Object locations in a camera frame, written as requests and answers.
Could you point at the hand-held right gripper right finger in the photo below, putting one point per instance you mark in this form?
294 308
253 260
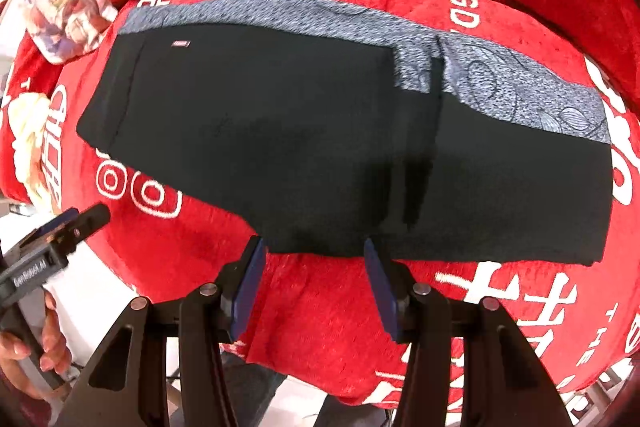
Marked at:
380 287

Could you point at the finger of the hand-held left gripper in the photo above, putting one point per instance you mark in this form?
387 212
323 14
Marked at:
87 222
60 219

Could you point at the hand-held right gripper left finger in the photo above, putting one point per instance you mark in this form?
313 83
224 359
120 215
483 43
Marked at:
250 287

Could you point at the black pants with grey stripe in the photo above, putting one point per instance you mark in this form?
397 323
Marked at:
300 132

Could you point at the person's left hand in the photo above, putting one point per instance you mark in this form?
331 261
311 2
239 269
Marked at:
55 342

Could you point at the red printed blanket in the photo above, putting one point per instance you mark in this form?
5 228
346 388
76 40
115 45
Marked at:
310 332

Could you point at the cream cloth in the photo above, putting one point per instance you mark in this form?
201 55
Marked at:
27 122

